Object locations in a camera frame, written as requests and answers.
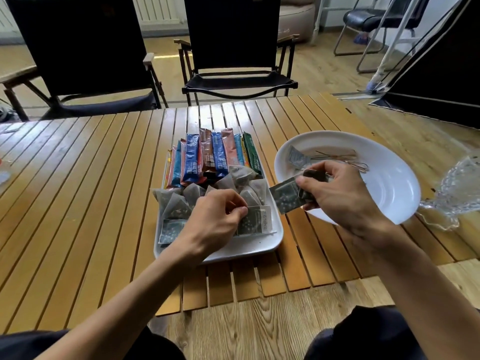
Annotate black fabric backdrop panel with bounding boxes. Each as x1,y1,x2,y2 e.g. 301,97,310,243
0,99,18,123
369,0,480,130

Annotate person's right hand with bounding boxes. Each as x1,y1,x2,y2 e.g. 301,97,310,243
295,160,395,244

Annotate person's right forearm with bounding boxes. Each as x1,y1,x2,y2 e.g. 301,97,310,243
365,220,480,360

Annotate row of colourful stick packets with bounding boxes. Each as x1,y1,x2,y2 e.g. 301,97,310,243
163,127,263,190

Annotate person's left leg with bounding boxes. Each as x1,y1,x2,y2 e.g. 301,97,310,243
0,325,187,360

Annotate white wall radiator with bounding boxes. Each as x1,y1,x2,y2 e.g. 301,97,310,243
0,0,185,29

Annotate white metal frame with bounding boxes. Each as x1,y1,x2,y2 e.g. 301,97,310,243
311,0,425,94

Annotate white round bowl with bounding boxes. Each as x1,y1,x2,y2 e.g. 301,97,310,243
273,130,422,226

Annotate cluster of pyramid tea bags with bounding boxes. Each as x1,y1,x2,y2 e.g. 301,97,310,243
151,164,269,222

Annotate person's left forearm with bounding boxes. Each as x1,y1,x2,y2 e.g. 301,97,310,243
35,239,200,360

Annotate black office chair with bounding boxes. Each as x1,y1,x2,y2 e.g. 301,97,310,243
332,0,432,75

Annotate thin reddish brown strings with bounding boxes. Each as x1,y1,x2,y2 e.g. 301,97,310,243
311,148,370,174

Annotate person's left hand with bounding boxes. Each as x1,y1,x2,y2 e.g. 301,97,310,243
176,189,250,261

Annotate person's right leg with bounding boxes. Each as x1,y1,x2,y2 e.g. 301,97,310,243
303,305,428,360

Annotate grey rectangular tray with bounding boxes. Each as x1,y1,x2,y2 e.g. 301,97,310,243
152,144,285,264

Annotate black folding chair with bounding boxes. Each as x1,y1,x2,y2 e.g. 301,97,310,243
173,0,301,107
0,0,170,123

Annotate beige inflatable sofa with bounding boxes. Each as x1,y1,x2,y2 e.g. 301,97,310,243
277,0,318,44

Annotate person's leg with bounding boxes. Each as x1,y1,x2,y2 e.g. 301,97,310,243
0,325,187,360
303,305,428,360

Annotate clear patterned glass cup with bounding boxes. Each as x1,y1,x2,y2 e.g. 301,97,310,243
418,149,480,231

